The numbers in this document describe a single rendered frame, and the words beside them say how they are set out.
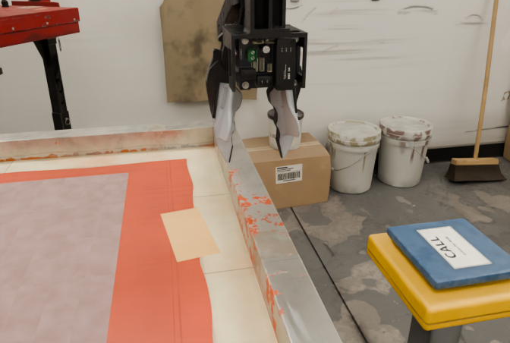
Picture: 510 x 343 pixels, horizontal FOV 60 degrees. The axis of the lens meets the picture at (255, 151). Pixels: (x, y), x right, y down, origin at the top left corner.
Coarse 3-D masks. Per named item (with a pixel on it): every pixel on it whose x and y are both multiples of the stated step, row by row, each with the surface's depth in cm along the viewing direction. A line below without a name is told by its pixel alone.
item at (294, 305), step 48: (0, 144) 70; (48, 144) 71; (96, 144) 73; (144, 144) 74; (192, 144) 76; (240, 144) 68; (240, 192) 54; (288, 240) 44; (288, 288) 38; (288, 336) 33; (336, 336) 33
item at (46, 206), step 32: (0, 192) 61; (32, 192) 61; (64, 192) 61; (96, 192) 61; (128, 192) 61; (160, 192) 61; (192, 192) 61; (0, 224) 54; (32, 224) 54; (64, 224) 54; (96, 224) 54; (128, 224) 54; (160, 224) 54
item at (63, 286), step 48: (96, 240) 50; (144, 240) 50; (0, 288) 43; (48, 288) 43; (96, 288) 43; (144, 288) 43; (192, 288) 43; (0, 336) 37; (48, 336) 37; (96, 336) 37; (144, 336) 37; (192, 336) 37
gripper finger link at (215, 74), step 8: (216, 56) 46; (216, 64) 45; (208, 72) 46; (216, 72) 46; (224, 72) 46; (208, 80) 46; (216, 80) 46; (224, 80) 46; (208, 88) 47; (216, 88) 46; (208, 96) 47; (216, 96) 47; (216, 104) 47
